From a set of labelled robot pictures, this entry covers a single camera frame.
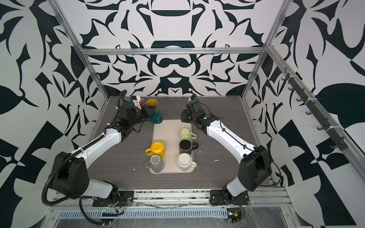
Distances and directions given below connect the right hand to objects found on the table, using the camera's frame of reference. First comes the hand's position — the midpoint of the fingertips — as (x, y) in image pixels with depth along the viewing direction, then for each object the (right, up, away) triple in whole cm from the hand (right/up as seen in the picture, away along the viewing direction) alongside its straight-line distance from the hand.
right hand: (184, 113), depth 82 cm
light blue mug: (-23, +7, +20) cm, 32 cm away
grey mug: (-15, -27, -6) cm, 31 cm away
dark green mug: (-16, -3, -2) cm, 16 cm away
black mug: (+1, -19, +1) cm, 19 cm away
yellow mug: (-15, -20, +1) cm, 26 cm away
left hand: (-15, +5, -2) cm, 16 cm away
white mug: (0, -27, -2) cm, 27 cm away
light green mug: (+1, -13, +5) cm, 14 cm away
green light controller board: (+25, -50, -11) cm, 57 cm away
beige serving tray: (-11, -13, +18) cm, 25 cm away
